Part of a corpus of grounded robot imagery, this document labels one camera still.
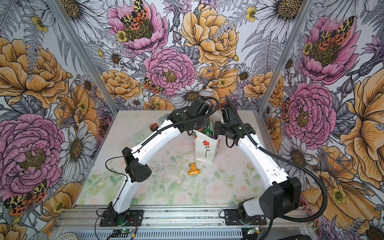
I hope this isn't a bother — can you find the green yellow candy bag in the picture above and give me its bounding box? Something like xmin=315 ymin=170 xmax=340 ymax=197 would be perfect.
xmin=203 ymin=121 xmax=215 ymax=138

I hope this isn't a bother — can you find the white paper bag red flower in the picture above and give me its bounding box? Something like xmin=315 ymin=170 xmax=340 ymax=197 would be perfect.
xmin=192 ymin=130 xmax=220 ymax=163

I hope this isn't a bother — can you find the small orange snack packet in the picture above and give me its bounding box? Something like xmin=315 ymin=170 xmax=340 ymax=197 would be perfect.
xmin=188 ymin=163 xmax=201 ymax=176

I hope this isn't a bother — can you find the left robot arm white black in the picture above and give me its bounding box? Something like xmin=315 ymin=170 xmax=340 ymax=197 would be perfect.
xmin=100 ymin=97 xmax=219 ymax=227

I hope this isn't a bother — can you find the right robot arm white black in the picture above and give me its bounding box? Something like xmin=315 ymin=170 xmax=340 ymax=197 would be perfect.
xmin=215 ymin=105 xmax=301 ymax=222

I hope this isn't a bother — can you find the black orange tape roll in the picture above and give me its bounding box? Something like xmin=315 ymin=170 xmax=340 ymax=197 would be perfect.
xmin=150 ymin=123 xmax=159 ymax=132

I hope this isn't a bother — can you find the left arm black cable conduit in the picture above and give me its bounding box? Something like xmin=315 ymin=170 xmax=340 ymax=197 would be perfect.
xmin=104 ymin=96 xmax=220 ymax=208

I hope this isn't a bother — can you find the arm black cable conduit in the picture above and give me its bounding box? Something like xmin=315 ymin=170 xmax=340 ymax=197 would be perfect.
xmin=104 ymin=96 xmax=220 ymax=208
xmin=224 ymin=95 xmax=329 ymax=223

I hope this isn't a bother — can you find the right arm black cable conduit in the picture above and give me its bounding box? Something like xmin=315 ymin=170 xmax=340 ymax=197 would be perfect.
xmin=224 ymin=95 xmax=329 ymax=223

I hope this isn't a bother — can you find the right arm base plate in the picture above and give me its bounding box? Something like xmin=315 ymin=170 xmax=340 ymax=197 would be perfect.
xmin=219 ymin=209 xmax=267 ymax=226

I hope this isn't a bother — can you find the aluminium rail frame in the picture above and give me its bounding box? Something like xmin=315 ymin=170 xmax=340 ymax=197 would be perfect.
xmin=51 ymin=205 xmax=315 ymax=240

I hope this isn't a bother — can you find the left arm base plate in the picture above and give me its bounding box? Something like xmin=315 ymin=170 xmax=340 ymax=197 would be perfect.
xmin=100 ymin=209 xmax=144 ymax=227

